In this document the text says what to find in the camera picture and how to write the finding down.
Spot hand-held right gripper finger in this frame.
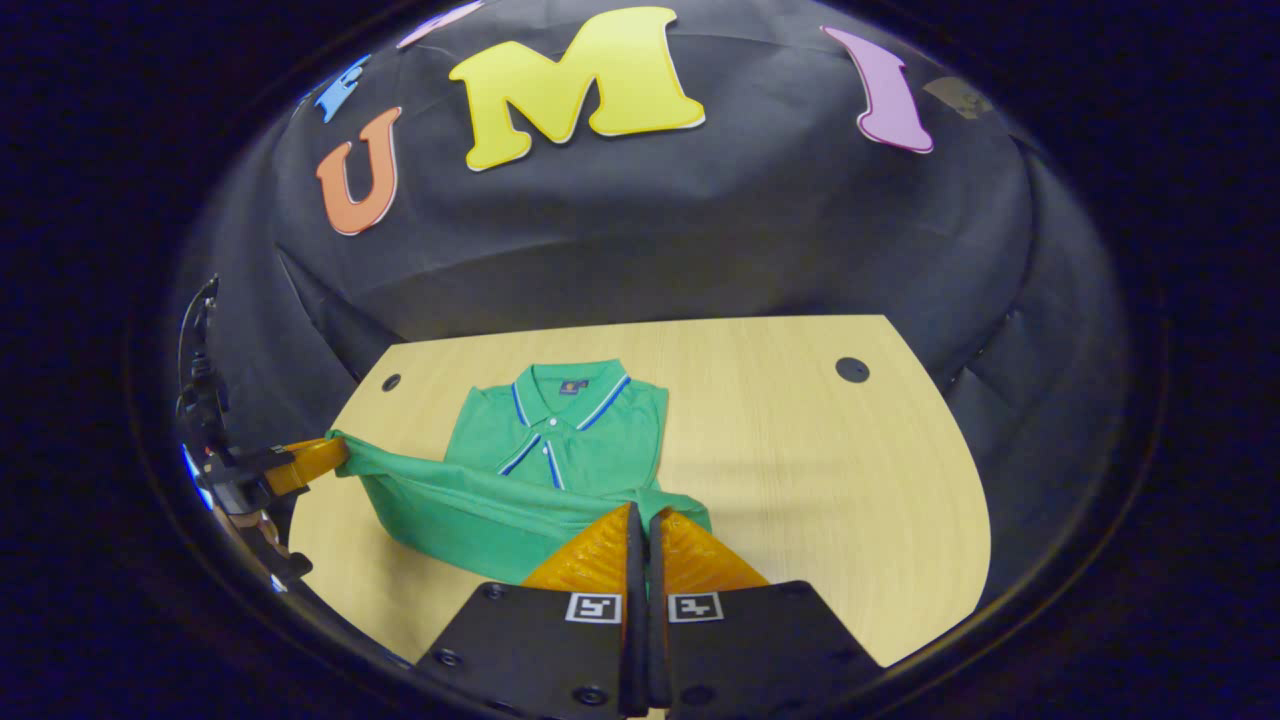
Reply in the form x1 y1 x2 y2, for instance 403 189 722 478
648 507 886 719
415 502 646 719

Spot green T-shirt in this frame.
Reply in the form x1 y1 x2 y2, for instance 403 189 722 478
325 358 713 586

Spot grey tape patch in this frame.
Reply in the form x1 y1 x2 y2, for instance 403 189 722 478
923 77 994 119

